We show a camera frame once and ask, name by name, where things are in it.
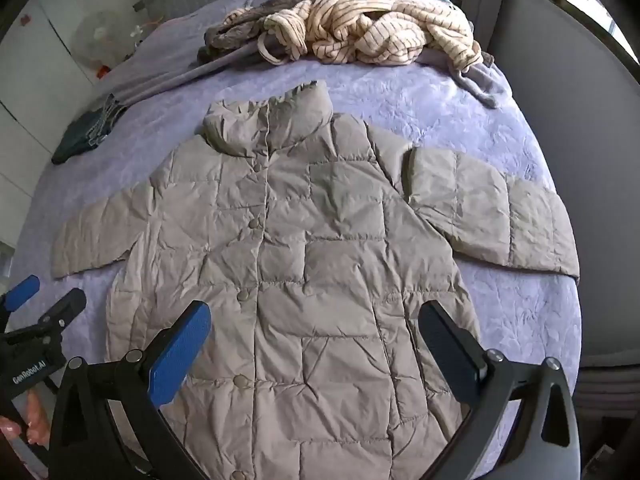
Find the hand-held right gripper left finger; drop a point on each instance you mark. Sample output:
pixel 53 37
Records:
pixel 180 355

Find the person's left hand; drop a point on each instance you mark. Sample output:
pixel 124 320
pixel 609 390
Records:
pixel 37 417

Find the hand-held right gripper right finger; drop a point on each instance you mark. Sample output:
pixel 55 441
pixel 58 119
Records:
pixel 450 355

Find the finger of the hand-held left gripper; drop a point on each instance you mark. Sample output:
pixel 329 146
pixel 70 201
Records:
pixel 22 290
pixel 62 310

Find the white electric fan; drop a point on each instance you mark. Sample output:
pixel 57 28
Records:
pixel 97 37

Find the small red object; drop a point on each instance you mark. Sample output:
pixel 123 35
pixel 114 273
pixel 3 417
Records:
pixel 103 71

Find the cream striped fleece robe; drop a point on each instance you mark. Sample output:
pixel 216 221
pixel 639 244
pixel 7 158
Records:
pixel 360 20

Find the white wardrobe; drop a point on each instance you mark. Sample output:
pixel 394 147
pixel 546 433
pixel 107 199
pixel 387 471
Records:
pixel 30 85

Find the window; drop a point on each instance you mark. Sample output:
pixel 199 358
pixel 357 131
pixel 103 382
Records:
pixel 595 0

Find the grey blanket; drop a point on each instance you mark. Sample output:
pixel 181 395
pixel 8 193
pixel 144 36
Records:
pixel 150 67

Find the beige puffer jacket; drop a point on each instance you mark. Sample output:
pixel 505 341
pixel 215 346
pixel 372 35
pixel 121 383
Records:
pixel 320 260

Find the brown fleece garment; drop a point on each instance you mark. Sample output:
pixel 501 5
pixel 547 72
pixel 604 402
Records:
pixel 240 30

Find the dark green folded cloth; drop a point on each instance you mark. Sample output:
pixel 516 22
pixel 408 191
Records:
pixel 82 135

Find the lavender embossed bedspread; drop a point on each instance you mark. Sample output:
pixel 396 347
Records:
pixel 450 110

